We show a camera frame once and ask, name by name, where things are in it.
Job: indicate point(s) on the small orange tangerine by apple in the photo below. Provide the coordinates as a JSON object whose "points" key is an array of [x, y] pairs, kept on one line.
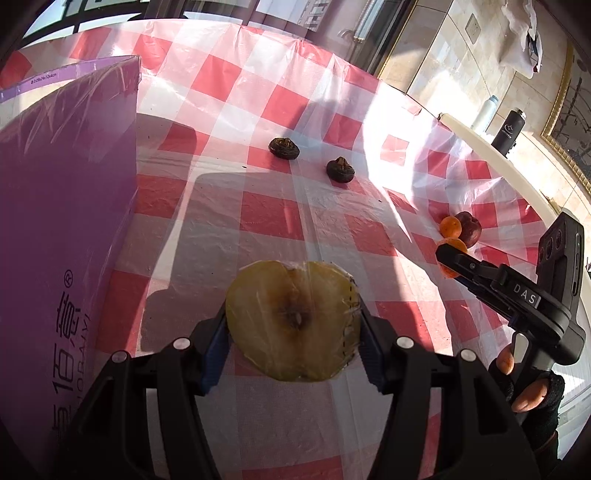
{"points": [[450, 227]]}

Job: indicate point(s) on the black thermos bottle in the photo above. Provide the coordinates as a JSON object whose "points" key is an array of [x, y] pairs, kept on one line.
{"points": [[508, 133]]}

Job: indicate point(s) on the red white checkered tablecloth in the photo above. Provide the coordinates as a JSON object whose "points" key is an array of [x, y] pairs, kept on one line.
{"points": [[211, 200]]}

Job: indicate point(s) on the red apple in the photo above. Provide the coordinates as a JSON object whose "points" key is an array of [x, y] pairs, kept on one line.
{"points": [[471, 228]]}

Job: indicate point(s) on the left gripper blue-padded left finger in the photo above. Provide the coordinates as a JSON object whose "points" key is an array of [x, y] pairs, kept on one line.
{"points": [[140, 420]]}

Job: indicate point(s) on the purple cardboard box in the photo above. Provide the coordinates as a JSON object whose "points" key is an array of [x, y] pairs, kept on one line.
{"points": [[68, 188]]}

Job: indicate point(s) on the dark mangosteen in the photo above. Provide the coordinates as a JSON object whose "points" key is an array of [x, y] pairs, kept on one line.
{"points": [[339, 170], [284, 148]]}

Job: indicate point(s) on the white water bottle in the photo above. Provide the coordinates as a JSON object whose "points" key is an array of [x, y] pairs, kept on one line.
{"points": [[486, 115]]}

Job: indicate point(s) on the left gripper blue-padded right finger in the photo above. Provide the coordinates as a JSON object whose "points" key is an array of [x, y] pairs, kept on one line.
{"points": [[479, 436]]}

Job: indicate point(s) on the gold framed picture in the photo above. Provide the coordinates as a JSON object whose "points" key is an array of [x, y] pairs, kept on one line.
{"points": [[567, 129]]}

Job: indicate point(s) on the right hand in black glove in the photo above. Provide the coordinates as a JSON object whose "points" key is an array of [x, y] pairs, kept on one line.
{"points": [[540, 401]]}

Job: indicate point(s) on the dark mangosteen right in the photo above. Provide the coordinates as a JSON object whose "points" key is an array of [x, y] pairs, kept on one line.
{"points": [[339, 170]]}

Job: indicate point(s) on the black finger of the right gripper das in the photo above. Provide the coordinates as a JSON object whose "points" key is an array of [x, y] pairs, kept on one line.
{"points": [[478, 279]]}

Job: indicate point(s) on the halved yellow-green apple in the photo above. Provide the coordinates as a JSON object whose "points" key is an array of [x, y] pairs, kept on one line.
{"points": [[295, 322]]}

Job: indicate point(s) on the white cloth on wall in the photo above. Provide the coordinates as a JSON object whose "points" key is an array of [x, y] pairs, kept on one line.
{"points": [[522, 50]]}

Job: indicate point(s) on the dark mangosteen left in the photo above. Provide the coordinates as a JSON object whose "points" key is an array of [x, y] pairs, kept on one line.
{"points": [[284, 148]]}

